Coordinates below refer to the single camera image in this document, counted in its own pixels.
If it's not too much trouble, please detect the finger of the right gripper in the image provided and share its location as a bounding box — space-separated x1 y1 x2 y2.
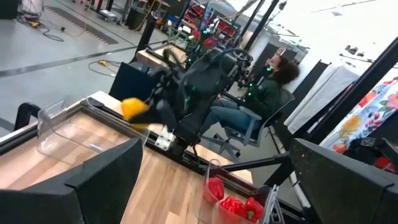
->
127 101 178 131

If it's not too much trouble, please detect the red bell pepper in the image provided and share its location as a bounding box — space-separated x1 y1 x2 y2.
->
244 197 265 223
203 177 225 205
220 195 248 218

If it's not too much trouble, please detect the clear plastic bin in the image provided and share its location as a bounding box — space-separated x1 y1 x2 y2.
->
36 98 150 166
194 158 274 224

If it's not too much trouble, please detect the person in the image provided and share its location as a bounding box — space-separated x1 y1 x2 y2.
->
198 55 301 147

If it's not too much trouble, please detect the yellow lemon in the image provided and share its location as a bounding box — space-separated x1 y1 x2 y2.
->
121 98 150 131

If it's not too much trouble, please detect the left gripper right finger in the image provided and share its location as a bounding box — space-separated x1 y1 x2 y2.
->
289 138 398 224

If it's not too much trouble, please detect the white mounting plate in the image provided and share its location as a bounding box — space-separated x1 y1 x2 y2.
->
154 126 177 152

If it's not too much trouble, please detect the silver metal bracket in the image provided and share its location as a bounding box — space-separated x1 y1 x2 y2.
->
260 184 285 224

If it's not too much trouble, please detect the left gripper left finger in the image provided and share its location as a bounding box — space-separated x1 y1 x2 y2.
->
0 138 144 224

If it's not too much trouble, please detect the black metal rig frame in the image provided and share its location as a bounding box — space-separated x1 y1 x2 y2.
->
0 36 398 218

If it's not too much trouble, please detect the black partition panel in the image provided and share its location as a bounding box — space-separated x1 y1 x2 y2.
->
108 61 156 102

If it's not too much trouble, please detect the black floor cable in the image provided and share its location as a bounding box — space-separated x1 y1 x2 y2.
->
17 12 65 43

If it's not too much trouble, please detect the yellow floor cable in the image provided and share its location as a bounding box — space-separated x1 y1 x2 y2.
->
88 58 122 77

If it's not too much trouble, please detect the colourful floral cloth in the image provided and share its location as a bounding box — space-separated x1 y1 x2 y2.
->
320 76 398 156

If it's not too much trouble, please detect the grey office chair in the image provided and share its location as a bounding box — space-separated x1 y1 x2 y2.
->
201 88 296 160

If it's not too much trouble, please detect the small black table clamp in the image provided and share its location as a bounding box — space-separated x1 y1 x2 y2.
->
14 102 42 131

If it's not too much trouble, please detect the red storage shelf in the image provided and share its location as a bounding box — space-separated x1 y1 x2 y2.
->
183 6 240 40

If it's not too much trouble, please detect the wooden background table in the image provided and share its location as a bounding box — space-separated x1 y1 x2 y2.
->
136 43 187 68

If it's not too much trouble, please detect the white fabric panel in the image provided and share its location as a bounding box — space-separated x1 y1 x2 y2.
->
284 63 360 134

